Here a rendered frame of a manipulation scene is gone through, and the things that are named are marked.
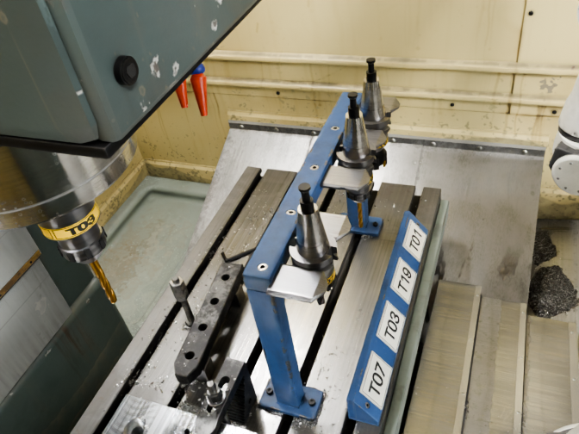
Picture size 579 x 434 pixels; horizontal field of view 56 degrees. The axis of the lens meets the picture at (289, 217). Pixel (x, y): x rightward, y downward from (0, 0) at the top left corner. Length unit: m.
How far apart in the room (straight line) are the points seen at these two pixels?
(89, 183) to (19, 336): 0.76
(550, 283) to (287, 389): 0.79
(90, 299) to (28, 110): 1.08
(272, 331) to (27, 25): 0.63
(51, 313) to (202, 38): 0.97
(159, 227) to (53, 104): 1.64
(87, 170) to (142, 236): 1.44
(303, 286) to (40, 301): 0.62
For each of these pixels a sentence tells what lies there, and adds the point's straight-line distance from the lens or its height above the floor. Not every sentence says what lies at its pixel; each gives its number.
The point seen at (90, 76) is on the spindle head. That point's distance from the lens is 0.21.
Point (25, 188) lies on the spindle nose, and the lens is 0.40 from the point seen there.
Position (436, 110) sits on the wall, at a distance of 1.50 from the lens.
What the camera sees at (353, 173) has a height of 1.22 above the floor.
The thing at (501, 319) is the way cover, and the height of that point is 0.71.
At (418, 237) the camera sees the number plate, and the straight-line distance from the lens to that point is 1.15.
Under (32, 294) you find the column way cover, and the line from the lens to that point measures 1.14.
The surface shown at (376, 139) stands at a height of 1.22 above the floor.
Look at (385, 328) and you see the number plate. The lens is 0.98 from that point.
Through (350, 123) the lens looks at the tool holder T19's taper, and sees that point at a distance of 0.85.
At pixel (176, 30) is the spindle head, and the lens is 0.25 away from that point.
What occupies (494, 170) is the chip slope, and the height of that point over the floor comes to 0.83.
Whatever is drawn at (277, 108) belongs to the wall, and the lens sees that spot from 1.62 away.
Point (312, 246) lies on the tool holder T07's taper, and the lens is 0.70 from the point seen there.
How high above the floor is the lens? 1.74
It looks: 41 degrees down
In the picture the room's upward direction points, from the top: 10 degrees counter-clockwise
